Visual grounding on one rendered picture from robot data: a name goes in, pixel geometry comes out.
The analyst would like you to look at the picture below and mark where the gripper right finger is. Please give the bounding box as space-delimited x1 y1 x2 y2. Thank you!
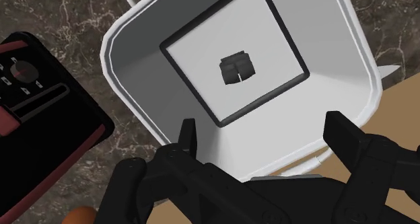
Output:
322 110 420 224

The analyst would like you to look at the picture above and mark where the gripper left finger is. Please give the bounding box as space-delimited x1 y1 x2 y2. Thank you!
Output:
95 118 290 224

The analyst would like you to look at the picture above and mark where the orange round object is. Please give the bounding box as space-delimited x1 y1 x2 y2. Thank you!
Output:
60 205 99 224

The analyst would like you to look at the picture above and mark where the white blender jug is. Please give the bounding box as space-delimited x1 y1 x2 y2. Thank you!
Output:
100 0 402 185

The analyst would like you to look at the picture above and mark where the black and red appliance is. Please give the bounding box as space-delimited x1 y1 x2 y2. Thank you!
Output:
0 31 116 224

